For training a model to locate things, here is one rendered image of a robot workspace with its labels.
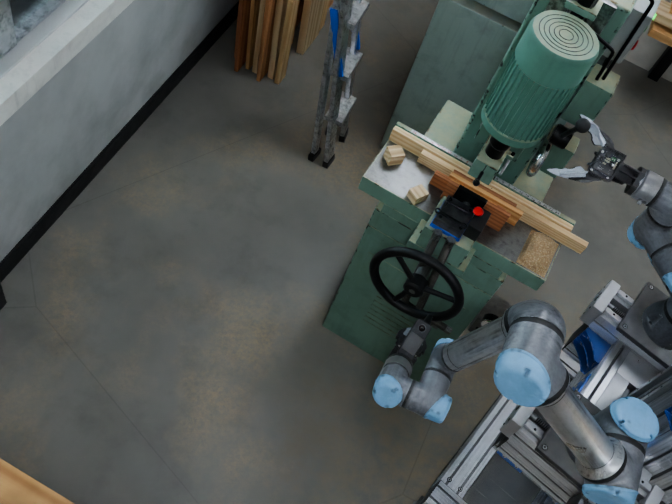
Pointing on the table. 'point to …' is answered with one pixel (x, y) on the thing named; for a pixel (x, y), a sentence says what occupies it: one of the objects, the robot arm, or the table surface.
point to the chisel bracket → (486, 165)
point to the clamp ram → (469, 197)
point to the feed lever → (568, 132)
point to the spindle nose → (496, 149)
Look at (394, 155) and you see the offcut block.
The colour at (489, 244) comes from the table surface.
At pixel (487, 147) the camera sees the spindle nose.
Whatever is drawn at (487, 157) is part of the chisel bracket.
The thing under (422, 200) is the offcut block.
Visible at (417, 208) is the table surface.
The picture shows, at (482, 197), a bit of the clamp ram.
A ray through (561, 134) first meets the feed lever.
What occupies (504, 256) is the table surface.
